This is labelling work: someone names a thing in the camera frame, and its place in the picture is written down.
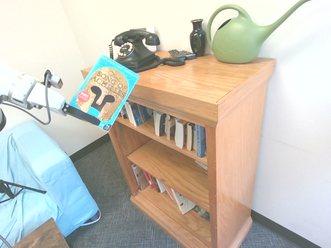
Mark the teal paperback book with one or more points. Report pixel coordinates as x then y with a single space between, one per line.
108 85

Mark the black cover paperback book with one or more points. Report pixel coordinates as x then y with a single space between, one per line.
159 122

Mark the black telephone handset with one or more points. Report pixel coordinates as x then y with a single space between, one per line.
137 36

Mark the black camera tripod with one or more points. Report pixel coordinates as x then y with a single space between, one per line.
15 184

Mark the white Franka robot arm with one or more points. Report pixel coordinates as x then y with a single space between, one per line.
15 85

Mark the red white spine book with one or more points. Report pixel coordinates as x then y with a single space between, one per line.
123 111

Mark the black vintage telephone base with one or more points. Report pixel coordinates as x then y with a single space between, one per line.
132 58

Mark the white picture book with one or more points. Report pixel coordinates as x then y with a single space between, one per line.
182 201

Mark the black ceramic vase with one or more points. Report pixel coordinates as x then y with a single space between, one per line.
197 38

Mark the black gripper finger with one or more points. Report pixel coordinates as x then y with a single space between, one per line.
82 115

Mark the light blue covered sofa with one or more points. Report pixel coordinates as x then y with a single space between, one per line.
38 168

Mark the wooden bookshelf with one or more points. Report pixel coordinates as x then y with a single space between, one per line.
232 155

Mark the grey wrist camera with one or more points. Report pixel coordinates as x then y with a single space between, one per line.
55 81

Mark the blue spine book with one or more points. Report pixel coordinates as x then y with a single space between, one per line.
201 140

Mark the dark cover magazine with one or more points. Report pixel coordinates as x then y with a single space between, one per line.
201 213

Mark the green plastic watering can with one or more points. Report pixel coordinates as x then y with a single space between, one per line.
238 41

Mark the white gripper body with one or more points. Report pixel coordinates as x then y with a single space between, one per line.
49 99

